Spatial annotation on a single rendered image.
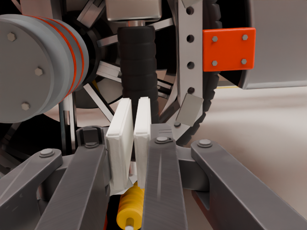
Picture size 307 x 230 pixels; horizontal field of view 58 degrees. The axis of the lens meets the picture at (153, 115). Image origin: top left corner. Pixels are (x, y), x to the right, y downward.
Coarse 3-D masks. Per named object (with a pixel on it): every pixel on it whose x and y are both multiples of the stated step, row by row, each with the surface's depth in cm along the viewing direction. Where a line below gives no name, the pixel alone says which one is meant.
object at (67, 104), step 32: (0, 0) 71; (64, 0) 55; (96, 0) 55; (96, 32) 59; (96, 64) 58; (96, 96) 60; (160, 96) 60; (0, 128) 64; (32, 128) 72; (64, 128) 62
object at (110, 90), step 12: (72, 0) 68; (84, 0) 68; (72, 12) 69; (96, 24) 70; (108, 24) 70; (120, 24) 70; (108, 48) 70; (108, 60) 72; (108, 84) 74; (120, 84) 74; (84, 96) 75; (108, 96) 75; (120, 96) 76; (84, 108) 76
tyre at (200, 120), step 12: (204, 0) 52; (216, 0) 53; (204, 12) 53; (216, 12) 53; (204, 24) 53; (216, 24) 54; (204, 72) 56; (216, 72) 56; (204, 84) 57; (216, 84) 58; (204, 96) 58; (204, 108) 59; (192, 132) 60; (180, 144) 61; (12, 156) 62
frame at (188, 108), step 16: (176, 0) 46; (192, 0) 44; (176, 16) 49; (192, 16) 45; (176, 32) 50; (192, 32) 46; (176, 48) 51; (192, 48) 47; (176, 64) 53; (192, 64) 52; (192, 80) 48; (192, 96) 49; (176, 112) 50; (192, 112) 50; (176, 128) 51; (0, 160) 57; (16, 160) 59; (0, 176) 54; (128, 176) 54; (112, 192) 55
